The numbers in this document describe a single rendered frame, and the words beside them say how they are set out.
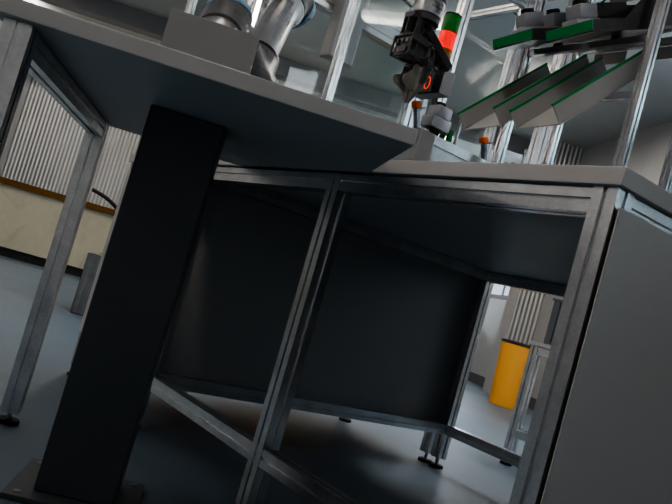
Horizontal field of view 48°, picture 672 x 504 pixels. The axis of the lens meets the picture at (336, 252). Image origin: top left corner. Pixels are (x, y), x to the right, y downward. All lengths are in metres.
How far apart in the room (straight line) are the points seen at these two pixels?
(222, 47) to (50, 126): 9.73
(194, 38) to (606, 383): 1.06
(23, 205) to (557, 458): 7.94
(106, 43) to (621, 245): 0.86
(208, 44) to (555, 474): 1.09
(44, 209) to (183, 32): 7.13
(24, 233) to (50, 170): 2.63
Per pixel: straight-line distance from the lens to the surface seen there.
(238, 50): 1.67
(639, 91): 1.64
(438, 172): 1.47
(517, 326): 8.56
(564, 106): 1.54
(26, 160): 11.34
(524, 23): 1.75
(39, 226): 8.73
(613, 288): 1.23
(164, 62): 1.27
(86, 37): 1.29
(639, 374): 1.33
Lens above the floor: 0.55
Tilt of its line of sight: 3 degrees up
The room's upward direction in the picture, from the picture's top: 16 degrees clockwise
